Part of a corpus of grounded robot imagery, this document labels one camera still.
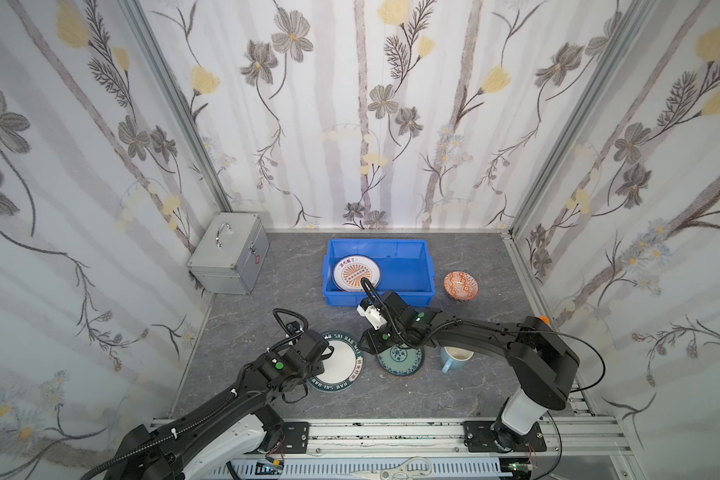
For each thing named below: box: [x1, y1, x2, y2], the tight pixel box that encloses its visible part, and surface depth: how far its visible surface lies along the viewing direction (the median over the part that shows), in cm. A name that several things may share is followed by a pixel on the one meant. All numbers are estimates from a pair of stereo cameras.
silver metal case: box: [187, 212, 269, 295], surface depth 98 cm
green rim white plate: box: [307, 331, 364, 393], surface depth 84 cm
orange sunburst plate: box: [333, 255, 381, 292], surface depth 109 cm
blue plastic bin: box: [322, 239, 436, 307], surface depth 110 cm
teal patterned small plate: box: [376, 344, 423, 377], surface depth 88 cm
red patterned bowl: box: [443, 271, 479, 302], surface depth 103 cm
